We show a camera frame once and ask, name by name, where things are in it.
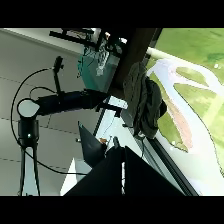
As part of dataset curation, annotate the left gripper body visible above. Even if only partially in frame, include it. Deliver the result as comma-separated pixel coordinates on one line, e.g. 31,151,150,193
79,88,112,112

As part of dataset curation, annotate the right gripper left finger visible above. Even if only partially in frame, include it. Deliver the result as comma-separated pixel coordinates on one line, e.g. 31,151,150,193
64,145,125,197

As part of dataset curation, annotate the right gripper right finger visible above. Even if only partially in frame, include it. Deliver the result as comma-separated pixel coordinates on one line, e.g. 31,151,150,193
124,145,185,197

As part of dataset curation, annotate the dark olive garment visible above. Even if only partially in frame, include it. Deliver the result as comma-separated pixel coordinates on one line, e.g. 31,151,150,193
122,61,168,140

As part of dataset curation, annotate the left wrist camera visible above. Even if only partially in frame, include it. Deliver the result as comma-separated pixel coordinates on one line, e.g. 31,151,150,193
52,55,66,98

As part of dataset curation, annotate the black cable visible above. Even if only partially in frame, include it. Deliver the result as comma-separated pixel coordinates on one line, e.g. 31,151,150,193
9,67,88,176

